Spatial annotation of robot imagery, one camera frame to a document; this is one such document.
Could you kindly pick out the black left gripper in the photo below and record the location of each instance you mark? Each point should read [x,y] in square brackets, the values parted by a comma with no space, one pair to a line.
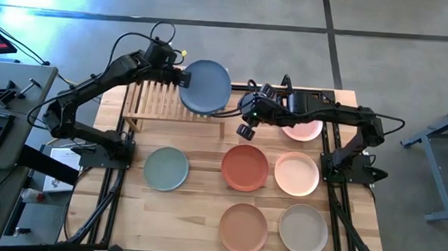
[161,76]

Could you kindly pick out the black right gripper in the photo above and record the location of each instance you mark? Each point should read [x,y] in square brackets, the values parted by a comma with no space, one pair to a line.
[263,108]

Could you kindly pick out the blue plate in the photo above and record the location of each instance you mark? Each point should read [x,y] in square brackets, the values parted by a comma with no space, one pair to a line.
[206,88]

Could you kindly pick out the terracotta red plate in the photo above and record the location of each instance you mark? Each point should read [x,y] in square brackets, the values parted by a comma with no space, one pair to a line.
[245,168]

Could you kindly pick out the pink plate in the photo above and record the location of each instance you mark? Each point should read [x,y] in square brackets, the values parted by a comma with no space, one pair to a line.
[304,133]

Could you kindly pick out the cream peach plate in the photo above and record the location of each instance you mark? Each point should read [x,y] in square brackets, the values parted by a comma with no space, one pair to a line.
[296,174]

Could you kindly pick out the sage green plate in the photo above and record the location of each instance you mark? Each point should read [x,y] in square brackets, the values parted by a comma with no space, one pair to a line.
[166,169]

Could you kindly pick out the tan orange plate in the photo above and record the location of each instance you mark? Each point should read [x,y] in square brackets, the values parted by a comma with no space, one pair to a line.
[243,229]

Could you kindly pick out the grey beige plate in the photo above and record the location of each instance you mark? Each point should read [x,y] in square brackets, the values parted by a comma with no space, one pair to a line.
[303,230]

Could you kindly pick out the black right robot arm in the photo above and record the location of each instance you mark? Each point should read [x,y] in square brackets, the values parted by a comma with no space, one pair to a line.
[336,112]

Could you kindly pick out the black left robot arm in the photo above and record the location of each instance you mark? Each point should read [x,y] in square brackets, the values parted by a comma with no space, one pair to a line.
[96,78]

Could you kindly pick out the wooden slatted shelf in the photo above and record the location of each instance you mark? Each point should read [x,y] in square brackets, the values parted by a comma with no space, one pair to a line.
[152,102]

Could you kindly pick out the white box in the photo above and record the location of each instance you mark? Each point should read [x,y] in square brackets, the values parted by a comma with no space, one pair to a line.
[66,156]

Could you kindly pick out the grey metal hand tool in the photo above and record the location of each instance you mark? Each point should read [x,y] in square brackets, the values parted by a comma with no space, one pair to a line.
[29,87]

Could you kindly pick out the grey desk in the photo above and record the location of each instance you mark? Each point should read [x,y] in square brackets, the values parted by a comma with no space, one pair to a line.
[21,130]

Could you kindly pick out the clear bottle red cap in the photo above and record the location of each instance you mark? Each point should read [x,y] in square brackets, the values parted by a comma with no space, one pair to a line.
[32,195]

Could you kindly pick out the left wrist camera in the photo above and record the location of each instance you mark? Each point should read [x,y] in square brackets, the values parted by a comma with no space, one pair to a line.
[160,54]

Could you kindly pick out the black aluminium table frame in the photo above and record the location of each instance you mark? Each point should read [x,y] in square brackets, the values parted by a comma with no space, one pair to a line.
[324,142]

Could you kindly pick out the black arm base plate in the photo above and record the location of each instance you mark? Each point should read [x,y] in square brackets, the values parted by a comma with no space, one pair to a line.
[99,160]
[329,173]

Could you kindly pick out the grey metal table frame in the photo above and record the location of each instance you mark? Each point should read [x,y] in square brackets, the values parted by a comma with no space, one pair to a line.
[436,175]

